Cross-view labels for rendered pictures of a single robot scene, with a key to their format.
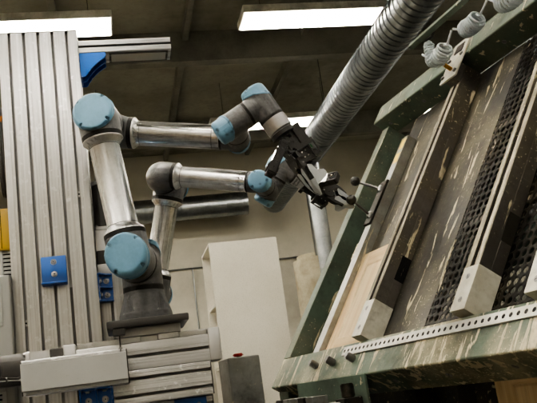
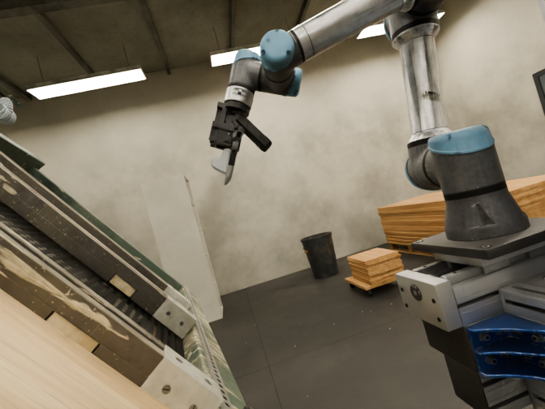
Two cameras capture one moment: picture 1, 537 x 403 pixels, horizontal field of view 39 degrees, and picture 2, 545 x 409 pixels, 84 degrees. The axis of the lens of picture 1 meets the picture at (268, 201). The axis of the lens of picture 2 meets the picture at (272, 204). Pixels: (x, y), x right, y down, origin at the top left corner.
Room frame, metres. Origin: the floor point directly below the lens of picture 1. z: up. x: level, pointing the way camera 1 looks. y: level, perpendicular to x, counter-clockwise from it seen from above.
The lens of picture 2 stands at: (2.87, 0.00, 1.20)
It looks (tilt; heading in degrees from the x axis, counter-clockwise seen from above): 2 degrees up; 183
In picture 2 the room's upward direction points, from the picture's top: 16 degrees counter-clockwise
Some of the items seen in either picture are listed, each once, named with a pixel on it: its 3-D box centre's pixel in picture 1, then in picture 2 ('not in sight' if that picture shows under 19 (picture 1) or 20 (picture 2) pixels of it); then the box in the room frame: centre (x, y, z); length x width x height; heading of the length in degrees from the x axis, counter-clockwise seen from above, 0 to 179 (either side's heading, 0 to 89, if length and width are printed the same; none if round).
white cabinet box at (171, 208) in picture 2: not in sight; (184, 249); (-1.46, -1.63, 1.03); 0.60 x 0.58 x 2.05; 12
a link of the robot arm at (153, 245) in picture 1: (140, 264); (461, 157); (2.19, 0.39, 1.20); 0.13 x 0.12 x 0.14; 179
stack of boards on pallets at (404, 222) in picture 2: not in sight; (461, 220); (-1.49, 2.25, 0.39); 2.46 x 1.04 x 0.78; 12
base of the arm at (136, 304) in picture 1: (145, 304); (478, 208); (2.19, 0.39, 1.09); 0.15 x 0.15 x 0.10
